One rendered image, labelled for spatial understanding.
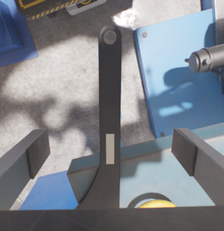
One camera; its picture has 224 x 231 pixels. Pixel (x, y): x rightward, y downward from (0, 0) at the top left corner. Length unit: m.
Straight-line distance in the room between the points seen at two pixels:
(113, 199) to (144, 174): 0.07
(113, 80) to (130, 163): 0.13
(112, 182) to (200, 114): 1.19
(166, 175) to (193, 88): 1.08
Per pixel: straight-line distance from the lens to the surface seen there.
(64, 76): 1.33
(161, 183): 0.31
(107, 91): 0.23
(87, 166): 0.29
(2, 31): 1.30
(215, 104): 1.45
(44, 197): 1.43
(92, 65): 1.30
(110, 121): 0.24
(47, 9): 1.06
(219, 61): 0.92
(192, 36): 1.32
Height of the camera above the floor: 1.29
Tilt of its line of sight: 74 degrees down
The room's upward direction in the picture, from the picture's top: 174 degrees clockwise
